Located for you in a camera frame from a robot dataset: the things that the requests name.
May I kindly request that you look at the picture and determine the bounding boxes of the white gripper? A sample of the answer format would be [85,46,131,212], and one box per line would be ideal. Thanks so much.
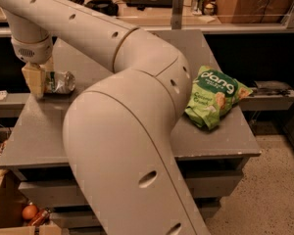
[11,36,54,98]

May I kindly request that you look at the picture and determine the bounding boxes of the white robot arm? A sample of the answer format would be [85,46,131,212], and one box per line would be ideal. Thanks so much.
[0,0,211,235]

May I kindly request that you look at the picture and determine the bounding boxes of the black headphones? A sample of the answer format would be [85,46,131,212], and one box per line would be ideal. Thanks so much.
[85,0,119,16]

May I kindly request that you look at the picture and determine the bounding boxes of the cardboard box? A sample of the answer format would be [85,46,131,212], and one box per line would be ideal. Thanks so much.
[0,169,63,235]

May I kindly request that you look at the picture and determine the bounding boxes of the orange round fruit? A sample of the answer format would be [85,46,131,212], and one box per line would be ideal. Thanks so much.
[22,205,38,220]

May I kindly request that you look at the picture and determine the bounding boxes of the orange bottle in box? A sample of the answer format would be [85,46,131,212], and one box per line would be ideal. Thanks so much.
[27,209,51,227]

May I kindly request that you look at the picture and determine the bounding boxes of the green dang chips bag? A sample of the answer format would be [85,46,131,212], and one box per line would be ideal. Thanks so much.
[185,66,252,129]

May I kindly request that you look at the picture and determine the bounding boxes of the small jar on desk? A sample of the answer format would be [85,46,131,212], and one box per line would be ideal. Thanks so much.
[203,3,215,16]

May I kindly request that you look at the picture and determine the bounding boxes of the grey drawer cabinet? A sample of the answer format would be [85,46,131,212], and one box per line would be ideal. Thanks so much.
[0,28,262,235]

